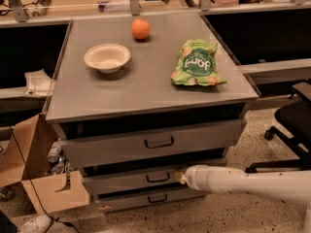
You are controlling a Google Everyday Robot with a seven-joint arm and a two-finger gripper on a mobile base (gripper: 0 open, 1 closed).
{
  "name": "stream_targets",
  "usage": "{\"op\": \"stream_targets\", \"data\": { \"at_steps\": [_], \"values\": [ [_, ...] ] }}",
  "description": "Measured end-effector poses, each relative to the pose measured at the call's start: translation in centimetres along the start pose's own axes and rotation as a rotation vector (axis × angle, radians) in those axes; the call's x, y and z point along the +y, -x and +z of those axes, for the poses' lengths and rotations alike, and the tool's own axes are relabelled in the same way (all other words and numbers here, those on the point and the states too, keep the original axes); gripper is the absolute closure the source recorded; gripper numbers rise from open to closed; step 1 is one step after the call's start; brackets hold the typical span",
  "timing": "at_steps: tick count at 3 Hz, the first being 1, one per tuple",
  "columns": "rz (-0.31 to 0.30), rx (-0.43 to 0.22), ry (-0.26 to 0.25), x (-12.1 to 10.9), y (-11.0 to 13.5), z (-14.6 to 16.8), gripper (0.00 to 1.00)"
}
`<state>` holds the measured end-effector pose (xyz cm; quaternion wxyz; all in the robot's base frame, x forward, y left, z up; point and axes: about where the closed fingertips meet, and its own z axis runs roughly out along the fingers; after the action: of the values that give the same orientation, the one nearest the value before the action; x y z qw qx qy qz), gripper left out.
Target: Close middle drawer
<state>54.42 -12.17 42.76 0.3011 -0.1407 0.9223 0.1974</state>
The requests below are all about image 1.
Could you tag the foam gripper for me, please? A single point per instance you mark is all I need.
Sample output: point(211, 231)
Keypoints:
point(193, 177)

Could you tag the grey drawer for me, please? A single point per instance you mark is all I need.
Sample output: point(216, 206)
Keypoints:
point(143, 178)
point(146, 197)
point(117, 148)

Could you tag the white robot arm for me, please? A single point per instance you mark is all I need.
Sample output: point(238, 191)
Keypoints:
point(292, 187)

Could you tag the grey bottom drawer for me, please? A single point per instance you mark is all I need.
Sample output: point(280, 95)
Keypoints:
point(146, 197)

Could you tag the grey drawer cabinet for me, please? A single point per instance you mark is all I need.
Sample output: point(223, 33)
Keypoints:
point(140, 96)

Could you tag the grey top drawer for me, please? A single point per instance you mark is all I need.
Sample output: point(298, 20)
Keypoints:
point(117, 148)

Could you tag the green chip bag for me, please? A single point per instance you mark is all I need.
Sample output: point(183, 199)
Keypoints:
point(196, 65)

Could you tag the clear plastic bottle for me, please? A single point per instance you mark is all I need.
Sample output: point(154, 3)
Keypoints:
point(54, 152)

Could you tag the black office chair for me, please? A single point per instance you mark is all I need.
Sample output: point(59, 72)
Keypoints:
point(296, 118)

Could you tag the white paper bowl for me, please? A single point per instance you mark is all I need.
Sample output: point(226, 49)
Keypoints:
point(107, 58)

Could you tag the white shoe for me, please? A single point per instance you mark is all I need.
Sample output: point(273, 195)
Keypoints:
point(38, 224)

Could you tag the orange fruit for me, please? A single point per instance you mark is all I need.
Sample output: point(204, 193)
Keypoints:
point(140, 29)

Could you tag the brown cardboard box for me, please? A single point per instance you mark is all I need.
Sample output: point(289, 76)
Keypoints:
point(25, 161)

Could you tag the white curved plastic part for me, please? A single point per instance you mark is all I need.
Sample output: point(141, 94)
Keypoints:
point(38, 84)

